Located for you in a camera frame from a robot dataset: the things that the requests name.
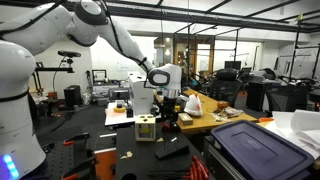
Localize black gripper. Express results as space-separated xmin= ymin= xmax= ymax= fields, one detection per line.
xmin=158 ymin=97 xmax=180 ymax=127

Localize white dome shaped object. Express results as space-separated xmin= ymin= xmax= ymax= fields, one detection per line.
xmin=183 ymin=93 xmax=204 ymax=117

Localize brown round object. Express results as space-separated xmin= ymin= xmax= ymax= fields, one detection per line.
xmin=217 ymin=100 xmax=231 ymax=111

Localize small rectangular box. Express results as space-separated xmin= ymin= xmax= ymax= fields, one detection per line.
xmin=177 ymin=112 xmax=194 ymax=126

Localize wooden shape sorter box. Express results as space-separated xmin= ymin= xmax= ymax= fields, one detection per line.
xmin=134 ymin=114 xmax=157 ymax=143

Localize black wedge hex key stand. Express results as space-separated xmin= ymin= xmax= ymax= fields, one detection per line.
xmin=154 ymin=135 xmax=191 ymax=160

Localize wooden desk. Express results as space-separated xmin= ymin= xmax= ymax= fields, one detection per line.
xmin=172 ymin=88 xmax=260 ymax=135

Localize black joystick device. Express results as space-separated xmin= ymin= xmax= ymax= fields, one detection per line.
xmin=125 ymin=107 xmax=135 ymax=119

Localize yellow tape roll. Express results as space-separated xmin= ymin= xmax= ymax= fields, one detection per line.
xmin=113 ymin=105 xmax=127 ymax=114

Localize white flat board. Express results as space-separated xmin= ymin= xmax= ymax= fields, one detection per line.
xmin=104 ymin=101 xmax=136 ymax=127

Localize grey equipment unit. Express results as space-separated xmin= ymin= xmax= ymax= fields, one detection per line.
xmin=108 ymin=88 xmax=131 ymax=101

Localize grey metal rack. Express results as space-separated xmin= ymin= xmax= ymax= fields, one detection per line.
xmin=202 ymin=134 xmax=244 ymax=180

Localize clear plastic bag clutter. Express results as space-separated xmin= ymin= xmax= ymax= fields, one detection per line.
xmin=211 ymin=106 xmax=246 ymax=123

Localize black office chair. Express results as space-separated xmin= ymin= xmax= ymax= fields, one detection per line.
xmin=208 ymin=68 xmax=244 ymax=108
xmin=264 ymin=84 xmax=310 ymax=113

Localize black 3D printer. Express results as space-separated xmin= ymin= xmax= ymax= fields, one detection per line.
xmin=91 ymin=69 xmax=108 ymax=85

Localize black monitor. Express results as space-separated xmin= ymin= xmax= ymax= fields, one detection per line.
xmin=224 ymin=60 xmax=242 ymax=71

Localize black cabinet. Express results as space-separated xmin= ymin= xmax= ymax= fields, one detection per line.
xmin=246 ymin=81 xmax=274 ymax=112

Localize dark blue bin lid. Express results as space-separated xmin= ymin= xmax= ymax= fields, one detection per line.
xmin=210 ymin=119 xmax=316 ymax=180

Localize black speaker box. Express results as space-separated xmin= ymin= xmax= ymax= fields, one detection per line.
xmin=63 ymin=84 xmax=83 ymax=109

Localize black optical breadboard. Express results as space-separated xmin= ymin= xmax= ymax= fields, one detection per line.
xmin=36 ymin=139 xmax=98 ymax=180

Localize white paper sheets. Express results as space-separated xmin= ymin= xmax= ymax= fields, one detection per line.
xmin=264 ymin=109 xmax=320 ymax=160

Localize black metal cage frame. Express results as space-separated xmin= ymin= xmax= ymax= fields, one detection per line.
xmin=59 ymin=0 xmax=320 ymax=83

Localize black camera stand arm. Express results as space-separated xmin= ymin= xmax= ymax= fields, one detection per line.
xmin=31 ymin=57 xmax=75 ymax=95

